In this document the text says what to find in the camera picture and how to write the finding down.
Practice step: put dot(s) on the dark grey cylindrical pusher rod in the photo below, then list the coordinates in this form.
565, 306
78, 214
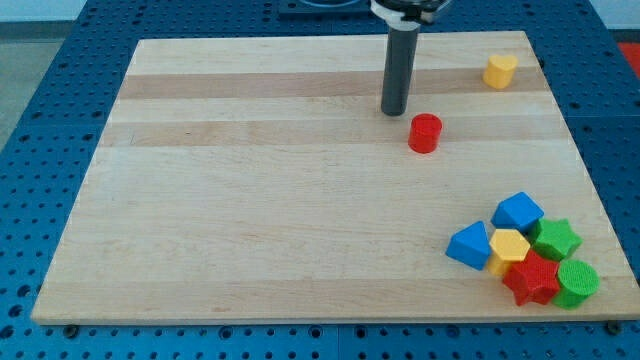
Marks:
399, 62

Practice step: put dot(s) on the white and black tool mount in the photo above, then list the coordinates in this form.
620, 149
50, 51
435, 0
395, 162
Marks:
409, 12

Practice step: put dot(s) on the red cylinder block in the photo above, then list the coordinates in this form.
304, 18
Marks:
425, 131

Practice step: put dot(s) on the yellow heart block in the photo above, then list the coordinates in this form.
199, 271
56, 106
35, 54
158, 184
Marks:
500, 70

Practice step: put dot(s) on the blue cube block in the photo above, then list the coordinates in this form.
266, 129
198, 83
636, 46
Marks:
519, 212

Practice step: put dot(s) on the light wooden board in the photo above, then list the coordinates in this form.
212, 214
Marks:
256, 180

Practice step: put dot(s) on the blue triangle block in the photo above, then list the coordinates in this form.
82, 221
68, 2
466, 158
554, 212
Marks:
470, 246

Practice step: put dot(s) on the yellow hexagon block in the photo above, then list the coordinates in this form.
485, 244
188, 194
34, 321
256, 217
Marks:
508, 246

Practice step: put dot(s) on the green star block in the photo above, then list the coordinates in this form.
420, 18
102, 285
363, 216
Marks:
554, 239

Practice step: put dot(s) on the red star block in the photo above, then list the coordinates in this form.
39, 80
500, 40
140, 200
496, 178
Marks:
533, 280

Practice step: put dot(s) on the green cylinder block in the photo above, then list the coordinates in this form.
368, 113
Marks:
578, 281

